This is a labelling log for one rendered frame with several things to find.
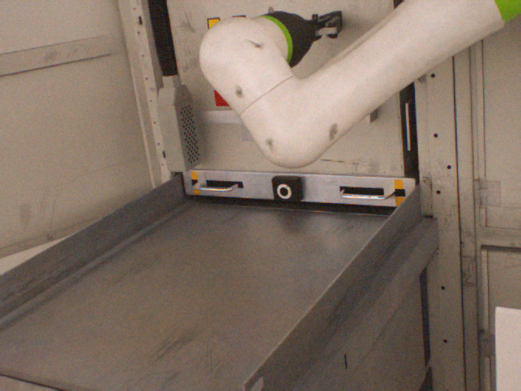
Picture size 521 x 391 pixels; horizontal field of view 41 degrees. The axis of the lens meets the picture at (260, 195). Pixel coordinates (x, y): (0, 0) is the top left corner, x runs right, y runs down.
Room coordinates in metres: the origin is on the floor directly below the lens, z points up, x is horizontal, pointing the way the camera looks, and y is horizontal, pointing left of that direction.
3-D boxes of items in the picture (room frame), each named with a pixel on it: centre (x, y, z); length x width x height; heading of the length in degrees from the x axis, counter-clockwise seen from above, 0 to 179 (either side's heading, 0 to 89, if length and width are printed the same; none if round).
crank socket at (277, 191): (1.39, -0.06, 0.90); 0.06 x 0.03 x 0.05; 59
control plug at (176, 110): (1.46, 0.15, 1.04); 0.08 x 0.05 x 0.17; 149
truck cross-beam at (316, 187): (1.42, -0.08, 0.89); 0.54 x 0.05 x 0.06; 59
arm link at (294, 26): (1.11, -0.05, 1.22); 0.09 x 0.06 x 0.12; 60
